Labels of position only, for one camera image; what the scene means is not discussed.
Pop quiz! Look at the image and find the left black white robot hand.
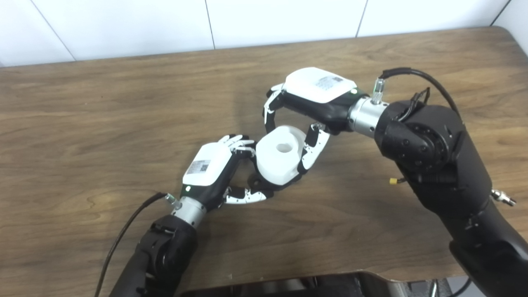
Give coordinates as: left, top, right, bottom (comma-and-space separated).
180, 134, 273, 212

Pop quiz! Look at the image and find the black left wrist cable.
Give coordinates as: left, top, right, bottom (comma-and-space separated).
94, 192, 180, 297

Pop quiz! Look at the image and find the black robot torso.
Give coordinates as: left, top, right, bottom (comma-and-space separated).
181, 271, 413, 297

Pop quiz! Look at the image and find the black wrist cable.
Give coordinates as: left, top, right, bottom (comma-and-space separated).
94, 192, 180, 297
371, 68, 460, 118

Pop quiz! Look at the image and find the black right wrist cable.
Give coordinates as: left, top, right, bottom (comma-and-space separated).
371, 68, 460, 118

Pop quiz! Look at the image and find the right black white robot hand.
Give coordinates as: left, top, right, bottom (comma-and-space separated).
263, 67, 369, 174

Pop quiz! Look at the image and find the round white piece with hole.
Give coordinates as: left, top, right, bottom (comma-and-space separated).
256, 126, 308, 185

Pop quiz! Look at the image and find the black flanged holder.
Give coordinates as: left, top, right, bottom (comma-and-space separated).
247, 172, 304, 192

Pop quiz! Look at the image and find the thin black hanging cable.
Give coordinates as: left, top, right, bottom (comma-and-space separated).
429, 278, 471, 297

